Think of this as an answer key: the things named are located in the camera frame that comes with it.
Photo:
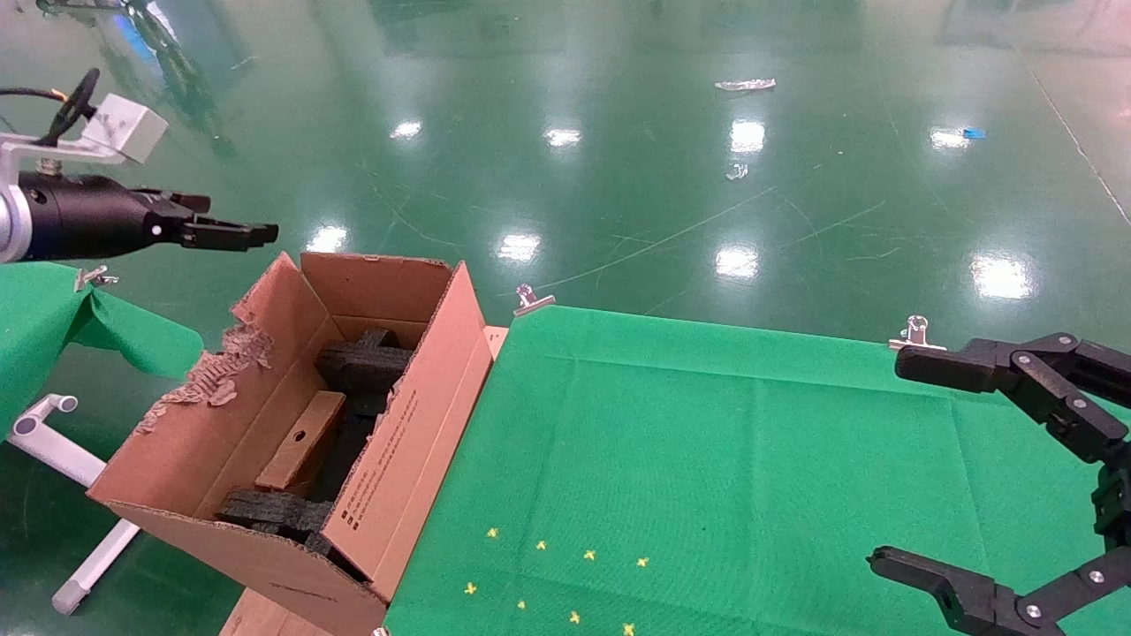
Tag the small cardboard box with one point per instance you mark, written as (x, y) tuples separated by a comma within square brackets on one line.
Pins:
[(300, 442)]

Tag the large green table cloth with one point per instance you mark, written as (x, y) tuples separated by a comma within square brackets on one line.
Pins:
[(751, 477)]

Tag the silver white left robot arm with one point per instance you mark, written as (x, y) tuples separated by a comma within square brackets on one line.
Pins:
[(11, 225)]

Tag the large open cardboard carton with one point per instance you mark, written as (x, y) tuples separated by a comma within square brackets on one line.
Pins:
[(265, 565)]

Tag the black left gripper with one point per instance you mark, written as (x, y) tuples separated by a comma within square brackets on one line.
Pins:
[(79, 216)]

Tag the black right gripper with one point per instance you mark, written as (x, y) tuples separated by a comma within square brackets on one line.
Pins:
[(1117, 499)]

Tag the white pipe frame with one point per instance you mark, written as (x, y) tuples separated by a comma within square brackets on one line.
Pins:
[(88, 574)]

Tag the small crumpled silver wrapper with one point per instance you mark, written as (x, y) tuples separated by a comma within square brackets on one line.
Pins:
[(736, 171)]

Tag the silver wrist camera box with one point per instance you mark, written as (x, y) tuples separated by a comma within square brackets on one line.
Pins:
[(124, 128)]

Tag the small green draped cloth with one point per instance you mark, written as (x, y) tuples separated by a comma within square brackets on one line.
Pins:
[(35, 327)]

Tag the silver camera mounting bracket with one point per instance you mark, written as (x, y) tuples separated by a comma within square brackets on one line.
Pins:
[(53, 150)]

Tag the long silver foil wrapper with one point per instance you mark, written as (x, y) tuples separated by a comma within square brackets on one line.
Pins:
[(745, 85)]

